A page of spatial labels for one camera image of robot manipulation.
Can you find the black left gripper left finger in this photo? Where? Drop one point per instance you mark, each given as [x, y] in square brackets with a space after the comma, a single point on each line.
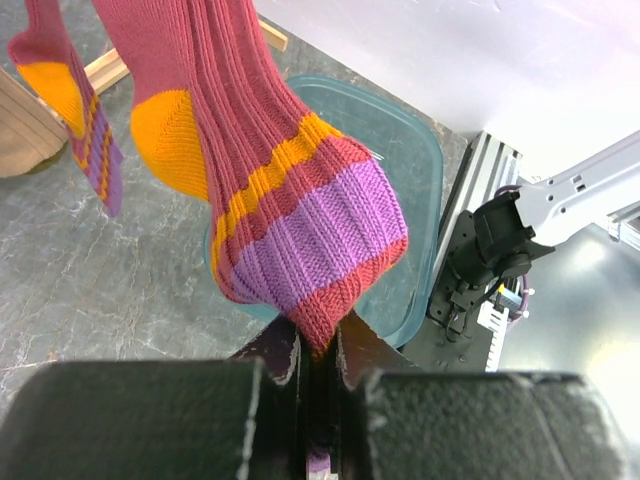
[234, 418]

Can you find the white slotted cable duct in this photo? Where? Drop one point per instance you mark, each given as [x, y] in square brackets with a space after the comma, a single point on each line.
[494, 317]

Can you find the wooden clothes rack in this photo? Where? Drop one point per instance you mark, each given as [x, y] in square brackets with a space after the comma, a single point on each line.
[109, 69]

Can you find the teal plastic tub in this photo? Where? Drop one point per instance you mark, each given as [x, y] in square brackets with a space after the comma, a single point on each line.
[339, 211]

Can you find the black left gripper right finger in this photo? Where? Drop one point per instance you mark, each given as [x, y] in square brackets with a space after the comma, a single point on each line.
[397, 421]

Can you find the maroon purple striped sock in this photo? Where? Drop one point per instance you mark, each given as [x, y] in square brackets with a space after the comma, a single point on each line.
[46, 59]
[204, 82]

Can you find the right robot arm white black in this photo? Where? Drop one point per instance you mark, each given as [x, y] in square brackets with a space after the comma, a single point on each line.
[511, 231]

